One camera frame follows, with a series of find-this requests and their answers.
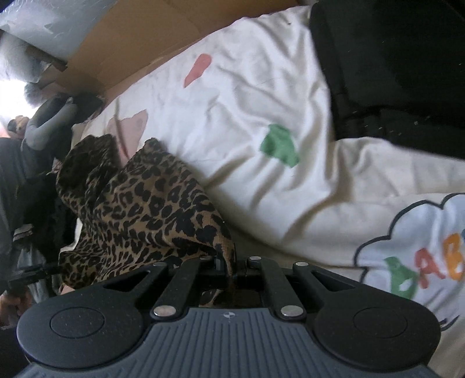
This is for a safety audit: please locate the person's left hand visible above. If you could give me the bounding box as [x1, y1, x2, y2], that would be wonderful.
[0, 291, 34, 329]

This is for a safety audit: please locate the brown cardboard sheet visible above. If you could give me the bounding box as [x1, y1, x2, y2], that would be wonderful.
[40, 0, 302, 100]

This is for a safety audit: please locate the leopard print garment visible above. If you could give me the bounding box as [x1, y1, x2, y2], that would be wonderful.
[55, 134, 237, 309]

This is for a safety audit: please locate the dark clothes pile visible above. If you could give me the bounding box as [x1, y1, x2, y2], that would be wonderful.
[0, 138, 78, 262]

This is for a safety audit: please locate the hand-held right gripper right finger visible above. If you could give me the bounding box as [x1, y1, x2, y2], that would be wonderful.
[236, 256, 356, 321]

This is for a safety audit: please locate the black garment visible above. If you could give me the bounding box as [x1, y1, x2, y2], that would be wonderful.
[309, 0, 465, 161]

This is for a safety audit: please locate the grey plastic sheet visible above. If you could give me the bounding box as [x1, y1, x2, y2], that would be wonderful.
[0, 0, 126, 49]

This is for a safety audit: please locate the white cartoon printed blanket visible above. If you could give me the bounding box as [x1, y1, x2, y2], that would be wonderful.
[60, 4, 465, 331]

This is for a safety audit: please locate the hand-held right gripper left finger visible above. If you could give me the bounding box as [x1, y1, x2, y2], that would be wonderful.
[103, 254, 235, 321]

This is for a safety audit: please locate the grey garment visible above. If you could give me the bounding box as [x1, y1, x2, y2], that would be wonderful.
[21, 83, 78, 155]

